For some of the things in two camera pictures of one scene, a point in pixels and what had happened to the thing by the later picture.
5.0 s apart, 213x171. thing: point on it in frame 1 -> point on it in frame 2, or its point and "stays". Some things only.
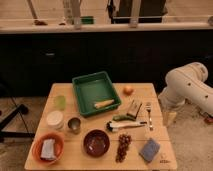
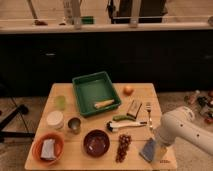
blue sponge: (149, 150) stays
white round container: (55, 119) stays
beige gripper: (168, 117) -> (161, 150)
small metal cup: (74, 124) stays
